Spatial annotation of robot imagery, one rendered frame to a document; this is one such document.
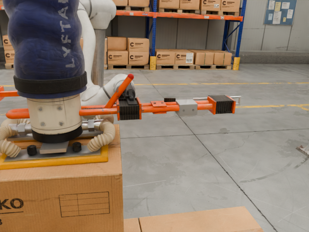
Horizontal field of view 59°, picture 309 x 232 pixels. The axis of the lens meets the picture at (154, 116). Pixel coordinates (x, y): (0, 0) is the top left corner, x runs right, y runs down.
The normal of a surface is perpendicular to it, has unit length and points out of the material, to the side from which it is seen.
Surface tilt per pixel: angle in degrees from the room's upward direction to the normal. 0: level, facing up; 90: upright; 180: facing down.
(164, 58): 90
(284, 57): 90
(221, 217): 0
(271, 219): 0
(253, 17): 90
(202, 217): 0
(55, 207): 90
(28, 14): 81
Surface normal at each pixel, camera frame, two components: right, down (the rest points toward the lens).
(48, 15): 0.60, -0.09
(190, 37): 0.21, 0.34
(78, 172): 0.02, -0.94
